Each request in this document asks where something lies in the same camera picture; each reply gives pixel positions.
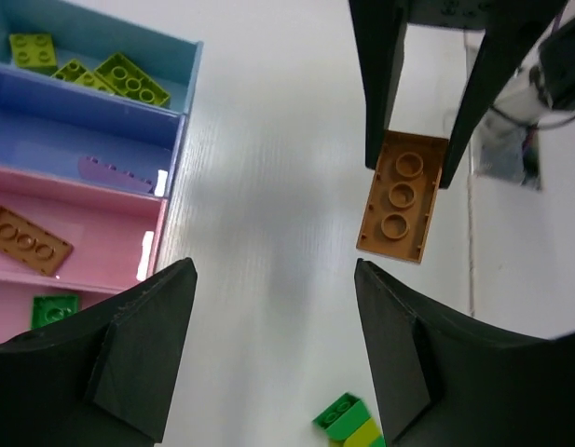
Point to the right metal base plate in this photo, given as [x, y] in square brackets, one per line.
[507, 151]

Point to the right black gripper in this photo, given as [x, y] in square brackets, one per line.
[380, 27]

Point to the dark blue bin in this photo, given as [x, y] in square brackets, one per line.
[46, 125]

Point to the lime small brick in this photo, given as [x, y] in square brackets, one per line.
[75, 72]

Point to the lime green brick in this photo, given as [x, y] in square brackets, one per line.
[130, 81]

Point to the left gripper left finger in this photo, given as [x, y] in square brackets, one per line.
[104, 376]

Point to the large pink bin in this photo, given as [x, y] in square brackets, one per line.
[16, 300]

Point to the dark green brick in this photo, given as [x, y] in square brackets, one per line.
[47, 309]

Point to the small pink bin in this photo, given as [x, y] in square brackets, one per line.
[115, 234]

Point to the small purple green brick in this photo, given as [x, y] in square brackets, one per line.
[400, 204]

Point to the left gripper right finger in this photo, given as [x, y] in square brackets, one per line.
[442, 378]

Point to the light blue bin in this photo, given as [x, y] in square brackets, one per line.
[91, 37]

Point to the long multicolour brick stack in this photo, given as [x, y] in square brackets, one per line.
[348, 422]

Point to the lime square brick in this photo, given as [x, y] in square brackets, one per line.
[34, 52]

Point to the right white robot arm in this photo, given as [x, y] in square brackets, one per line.
[521, 70]

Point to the orange flat brick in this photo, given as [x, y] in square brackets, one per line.
[32, 245]

